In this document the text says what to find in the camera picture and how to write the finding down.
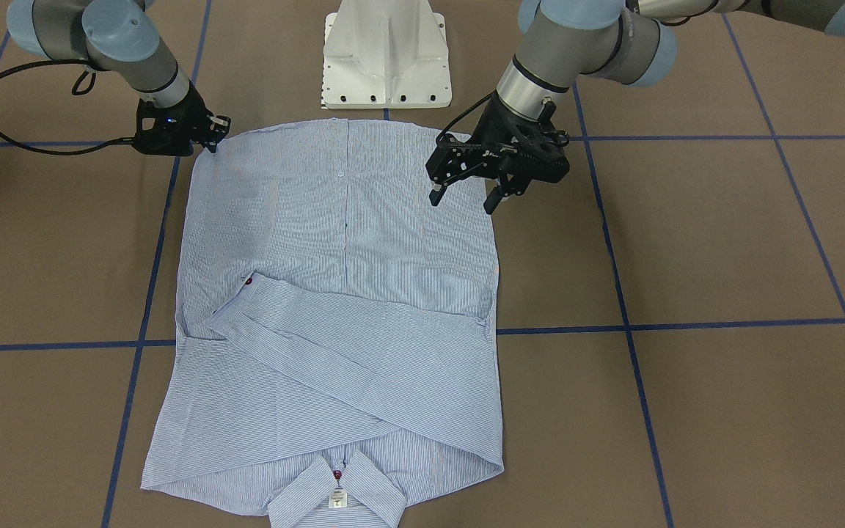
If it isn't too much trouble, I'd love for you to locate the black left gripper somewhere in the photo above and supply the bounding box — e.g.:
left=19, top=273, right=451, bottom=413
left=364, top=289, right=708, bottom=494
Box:
left=425, top=92, right=570, bottom=215

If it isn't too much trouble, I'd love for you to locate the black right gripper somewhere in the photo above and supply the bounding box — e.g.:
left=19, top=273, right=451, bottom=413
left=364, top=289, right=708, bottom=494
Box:
left=131, top=95, right=231, bottom=157

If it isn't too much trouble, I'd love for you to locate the light blue striped shirt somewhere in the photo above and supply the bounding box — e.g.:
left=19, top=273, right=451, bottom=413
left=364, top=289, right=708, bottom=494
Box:
left=141, top=118, right=504, bottom=527

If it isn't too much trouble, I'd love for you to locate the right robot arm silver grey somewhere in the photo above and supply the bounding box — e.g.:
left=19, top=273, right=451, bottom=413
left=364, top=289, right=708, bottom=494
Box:
left=7, top=1, right=230, bottom=157

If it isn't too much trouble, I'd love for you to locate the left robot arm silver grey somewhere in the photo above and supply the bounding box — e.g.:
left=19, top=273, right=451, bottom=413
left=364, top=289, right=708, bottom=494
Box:
left=425, top=1, right=845, bottom=213

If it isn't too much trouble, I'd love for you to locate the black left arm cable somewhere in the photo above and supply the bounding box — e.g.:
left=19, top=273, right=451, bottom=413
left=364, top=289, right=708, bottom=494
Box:
left=439, top=92, right=498, bottom=143

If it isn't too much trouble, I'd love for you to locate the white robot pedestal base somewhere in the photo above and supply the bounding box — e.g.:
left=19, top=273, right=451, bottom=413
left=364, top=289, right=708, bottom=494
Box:
left=320, top=1, right=453, bottom=110

